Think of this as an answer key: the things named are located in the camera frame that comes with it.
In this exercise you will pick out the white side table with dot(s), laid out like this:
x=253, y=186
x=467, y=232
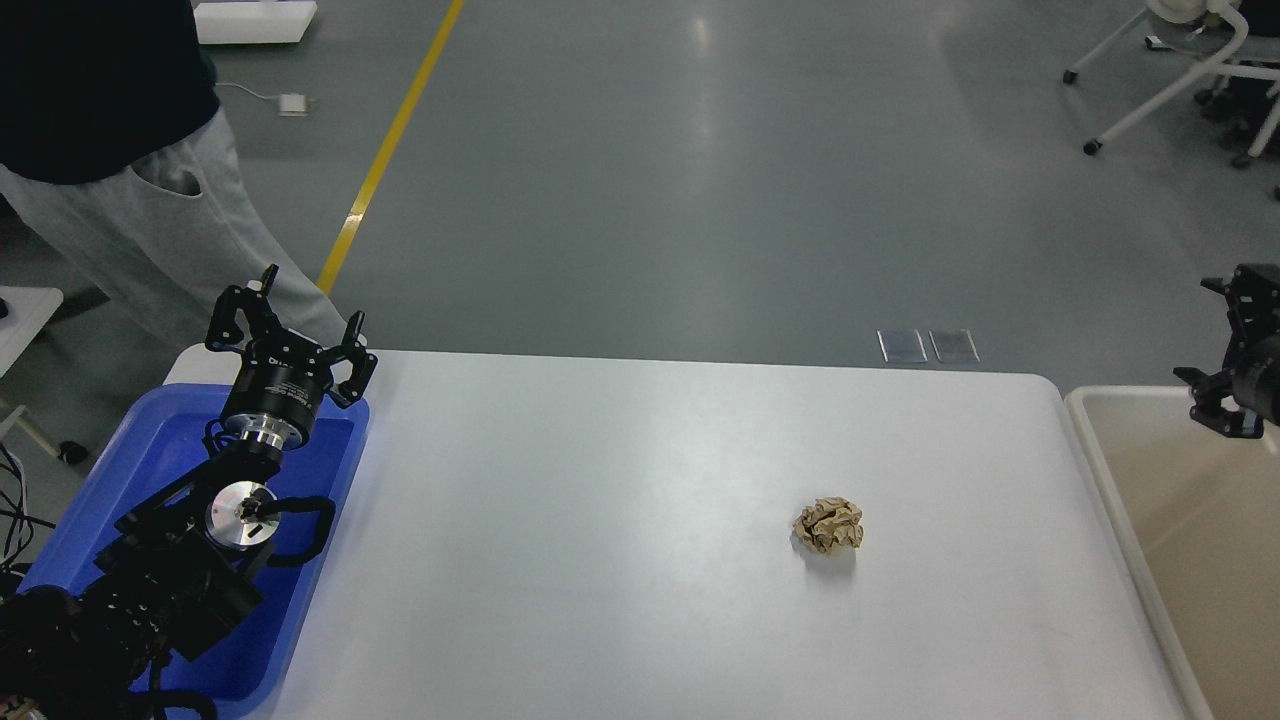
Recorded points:
x=28, y=311

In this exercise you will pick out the beige plastic bin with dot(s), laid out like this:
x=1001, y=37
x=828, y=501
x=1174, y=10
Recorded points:
x=1196, y=516

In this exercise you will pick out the person in grey trousers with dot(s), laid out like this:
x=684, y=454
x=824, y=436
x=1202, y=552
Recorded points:
x=117, y=153

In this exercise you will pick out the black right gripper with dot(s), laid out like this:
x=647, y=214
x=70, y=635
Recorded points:
x=1236, y=403

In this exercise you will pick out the black office chair base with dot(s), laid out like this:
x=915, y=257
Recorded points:
x=1247, y=106

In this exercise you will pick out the right metal floor plate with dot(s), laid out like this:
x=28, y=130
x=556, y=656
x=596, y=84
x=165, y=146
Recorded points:
x=954, y=347

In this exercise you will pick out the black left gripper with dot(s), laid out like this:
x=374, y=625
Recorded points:
x=281, y=385

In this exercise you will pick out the white power adapter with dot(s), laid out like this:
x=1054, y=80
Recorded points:
x=292, y=105

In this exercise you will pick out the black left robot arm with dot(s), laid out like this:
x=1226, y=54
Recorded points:
x=180, y=575

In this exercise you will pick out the blue plastic bin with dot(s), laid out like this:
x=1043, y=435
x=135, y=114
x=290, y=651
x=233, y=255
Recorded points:
x=161, y=438

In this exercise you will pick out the white foam board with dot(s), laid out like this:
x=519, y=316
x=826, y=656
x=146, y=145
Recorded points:
x=228, y=23

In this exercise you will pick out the left metal floor plate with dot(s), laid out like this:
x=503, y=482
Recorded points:
x=902, y=346

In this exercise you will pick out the crumpled brown paper ball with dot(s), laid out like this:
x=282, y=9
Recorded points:
x=830, y=526

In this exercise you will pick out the metal floor plate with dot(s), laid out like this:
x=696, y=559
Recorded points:
x=954, y=347
x=902, y=346

